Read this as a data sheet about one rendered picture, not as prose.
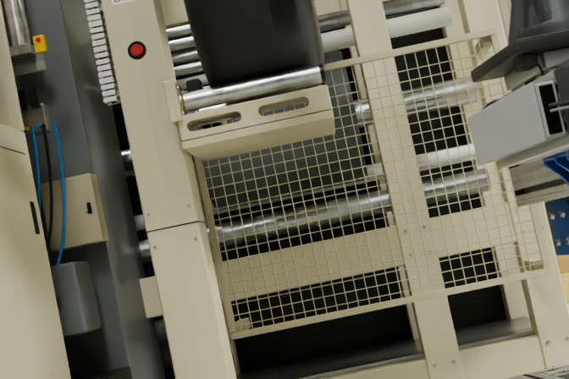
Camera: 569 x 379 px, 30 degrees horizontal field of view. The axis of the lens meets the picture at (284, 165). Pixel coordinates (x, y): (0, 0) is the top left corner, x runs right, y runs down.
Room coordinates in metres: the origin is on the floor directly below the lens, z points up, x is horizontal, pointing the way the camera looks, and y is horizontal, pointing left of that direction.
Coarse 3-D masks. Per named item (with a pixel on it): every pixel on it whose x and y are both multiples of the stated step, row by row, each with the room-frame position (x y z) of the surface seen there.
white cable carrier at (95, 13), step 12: (84, 0) 2.57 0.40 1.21; (96, 0) 2.57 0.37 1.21; (96, 12) 2.57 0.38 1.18; (96, 24) 2.57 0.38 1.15; (96, 36) 2.57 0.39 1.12; (96, 48) 2.57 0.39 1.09; (108, 48) 2.58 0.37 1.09; (108, 60) 2.57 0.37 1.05; (108, 72) 2.57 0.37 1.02; (108, 84) 2.57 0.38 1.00; (108, 96) 2.58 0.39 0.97
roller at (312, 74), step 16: (320, 64) 2.47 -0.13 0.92; (240, 80) 2.48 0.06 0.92; (256, 80) 2.47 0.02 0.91; (272, 80) 2.46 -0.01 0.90; (288, 80) 2.46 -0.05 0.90; (304, 80) 2.46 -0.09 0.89; (320, 80) 2.47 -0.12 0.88; (192, 96) 2.47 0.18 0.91; (208, 96) 2.47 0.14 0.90; (224, 96) 2.47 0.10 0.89; (240, 96) 2.47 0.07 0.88; (256, 96) 2.49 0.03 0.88
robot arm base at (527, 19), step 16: (512, 0) 1.56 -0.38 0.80; (528, 0) 1.52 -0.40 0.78; (544, 0) 1.51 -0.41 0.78; (560, 0) 1.50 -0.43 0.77; (512, 16) 1.55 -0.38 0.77; (528, 16) 1.52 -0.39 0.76; (544, 16) 1.51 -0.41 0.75; (560, 16) 1.49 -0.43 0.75; (512, 32) 1.55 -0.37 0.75; (528, 32) 1.52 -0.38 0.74; (544, 32) 1.50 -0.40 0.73
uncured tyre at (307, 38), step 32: (192, 0) 2.38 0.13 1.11; (224, 0) 2.36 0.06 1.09; (256, 0) 2.36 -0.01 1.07; (288, 0) 2.37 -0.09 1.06; (192, 32) 2.44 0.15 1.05; (224, 32) 2.39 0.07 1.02; (256, 32) 2.40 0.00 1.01; (288, 32) 2.40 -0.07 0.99; (320, 32) 2.52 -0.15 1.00; (224, 64) 2.44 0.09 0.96; (256, 64) 2.45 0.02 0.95; (288, 64) 2.47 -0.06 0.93
